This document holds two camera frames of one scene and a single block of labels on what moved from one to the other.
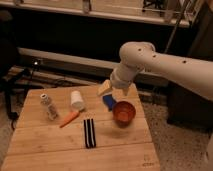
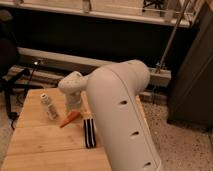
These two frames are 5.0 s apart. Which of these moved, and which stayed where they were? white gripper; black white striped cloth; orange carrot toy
Moved: white gripper
Stayed: black white striped cloth; orange carrot toy
